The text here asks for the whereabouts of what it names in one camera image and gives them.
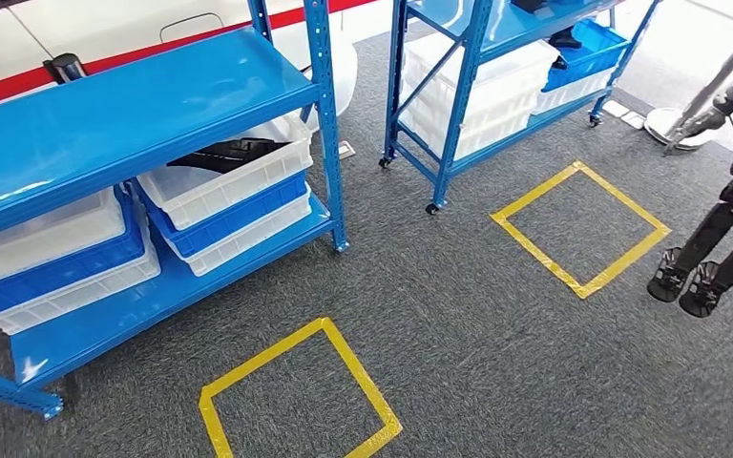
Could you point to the black plastic part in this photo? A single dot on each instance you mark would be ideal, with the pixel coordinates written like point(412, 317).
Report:
point(562, 39)
point(227, 155)
point(531, 5)

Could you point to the blue metal shelf rack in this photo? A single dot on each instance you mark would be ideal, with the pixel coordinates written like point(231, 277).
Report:
point(120, 114)
point(464, 95)

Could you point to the small grey floor plate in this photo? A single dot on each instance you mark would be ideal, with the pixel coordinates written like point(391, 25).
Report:
point(346, 150)

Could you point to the yellow floor tape square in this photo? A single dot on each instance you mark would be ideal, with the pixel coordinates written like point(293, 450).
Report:
point(265, 359)
point(577, 167)

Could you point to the large white plastic bin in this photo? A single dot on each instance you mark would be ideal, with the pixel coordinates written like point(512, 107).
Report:
point(499, 95)

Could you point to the white floor plate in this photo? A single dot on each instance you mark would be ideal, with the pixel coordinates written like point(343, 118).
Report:
point(616, 109)

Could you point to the white round-base stand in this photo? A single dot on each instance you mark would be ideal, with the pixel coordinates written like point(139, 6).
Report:
point(663, 123)

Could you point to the black-legged humanoid robot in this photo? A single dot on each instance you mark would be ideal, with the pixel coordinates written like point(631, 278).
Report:
point(701, 240)

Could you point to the red barrier belt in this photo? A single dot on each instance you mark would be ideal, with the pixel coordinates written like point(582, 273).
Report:
point(0, 88)

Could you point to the black stanchion post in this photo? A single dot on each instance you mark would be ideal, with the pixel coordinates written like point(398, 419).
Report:
point(66, 68)

